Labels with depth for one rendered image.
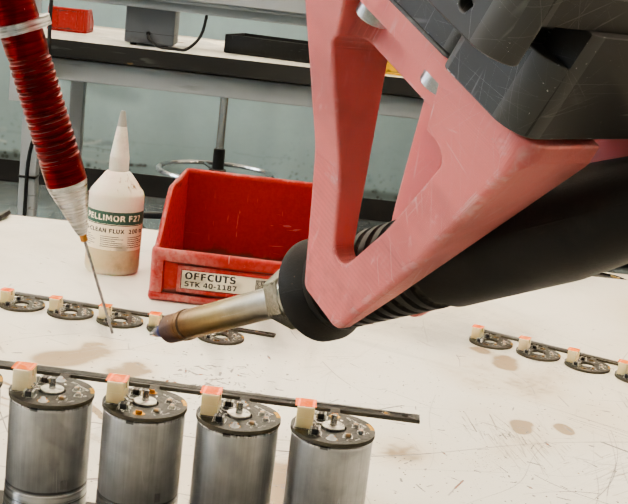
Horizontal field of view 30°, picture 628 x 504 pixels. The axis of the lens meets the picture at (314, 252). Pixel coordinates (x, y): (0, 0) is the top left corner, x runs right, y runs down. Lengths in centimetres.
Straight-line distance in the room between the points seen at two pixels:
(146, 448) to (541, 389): 31
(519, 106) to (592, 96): 1
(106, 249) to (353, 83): 50
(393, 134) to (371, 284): 460
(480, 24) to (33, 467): 22
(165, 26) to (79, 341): 221
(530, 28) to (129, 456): 21
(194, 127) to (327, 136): 459
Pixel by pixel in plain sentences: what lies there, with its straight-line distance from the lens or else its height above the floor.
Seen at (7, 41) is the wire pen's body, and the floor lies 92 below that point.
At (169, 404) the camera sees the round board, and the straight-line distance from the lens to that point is 35.
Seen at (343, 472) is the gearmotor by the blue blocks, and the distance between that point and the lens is 34.
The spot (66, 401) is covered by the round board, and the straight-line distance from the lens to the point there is 35.
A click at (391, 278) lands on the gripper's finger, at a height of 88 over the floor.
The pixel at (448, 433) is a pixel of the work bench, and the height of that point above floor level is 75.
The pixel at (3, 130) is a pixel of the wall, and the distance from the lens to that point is 495.
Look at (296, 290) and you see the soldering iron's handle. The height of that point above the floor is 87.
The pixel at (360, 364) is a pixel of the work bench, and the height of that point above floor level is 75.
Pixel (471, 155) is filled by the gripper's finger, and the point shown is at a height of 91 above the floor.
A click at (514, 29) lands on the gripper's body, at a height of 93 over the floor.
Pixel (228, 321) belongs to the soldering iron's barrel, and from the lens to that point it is 30.
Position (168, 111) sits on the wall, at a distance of 483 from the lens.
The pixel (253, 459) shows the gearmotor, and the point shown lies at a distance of 34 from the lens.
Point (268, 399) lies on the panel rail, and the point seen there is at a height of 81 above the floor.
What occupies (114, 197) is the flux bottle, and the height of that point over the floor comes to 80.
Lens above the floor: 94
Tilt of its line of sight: 13 degrees down
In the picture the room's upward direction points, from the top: 7 degrees clockwise
